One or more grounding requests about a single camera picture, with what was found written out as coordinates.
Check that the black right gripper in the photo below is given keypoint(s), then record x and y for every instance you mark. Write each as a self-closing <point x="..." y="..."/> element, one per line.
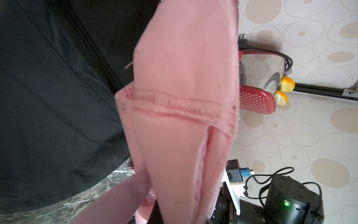
<point x="224" y="211"/>

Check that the pink backpack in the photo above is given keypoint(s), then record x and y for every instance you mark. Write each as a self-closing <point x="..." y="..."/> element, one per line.
<point x="180" y="116"/>

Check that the black backpack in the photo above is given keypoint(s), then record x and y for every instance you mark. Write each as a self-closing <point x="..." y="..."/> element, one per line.
<point x="61" y="64"/>

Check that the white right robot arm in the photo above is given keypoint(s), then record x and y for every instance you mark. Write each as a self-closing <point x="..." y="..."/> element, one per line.
<point x="287" y="202"/>

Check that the yellow toast slice front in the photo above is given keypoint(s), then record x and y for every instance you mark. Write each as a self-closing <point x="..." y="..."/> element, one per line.
<point x="280" y="98"/>

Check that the yellow toast slice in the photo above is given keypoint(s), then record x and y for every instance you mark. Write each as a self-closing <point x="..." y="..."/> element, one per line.
<point x="286" y="84"/>
<point x="280" y="98"/>

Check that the yellow toast slice rear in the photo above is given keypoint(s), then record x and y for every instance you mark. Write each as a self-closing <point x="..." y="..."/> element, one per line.
<point x="286" y="84"/>

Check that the red polka dot toaster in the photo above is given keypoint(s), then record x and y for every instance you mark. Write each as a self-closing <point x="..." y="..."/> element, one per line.
<point x="260" y="73"/>

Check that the horizontal aluminium rail back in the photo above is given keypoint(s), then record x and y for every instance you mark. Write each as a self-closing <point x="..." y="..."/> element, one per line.
<point x="348" y="94"/>

